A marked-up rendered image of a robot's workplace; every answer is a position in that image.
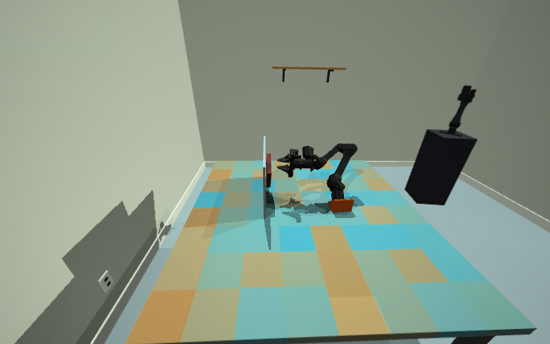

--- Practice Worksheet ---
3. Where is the dark red wooden picture frame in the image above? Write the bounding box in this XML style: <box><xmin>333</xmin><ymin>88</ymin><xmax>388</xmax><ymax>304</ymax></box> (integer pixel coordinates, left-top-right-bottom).
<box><xmin>265</xmin><ymin>154</ymin><xmax>272</xmax><ymax>188</ymax></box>

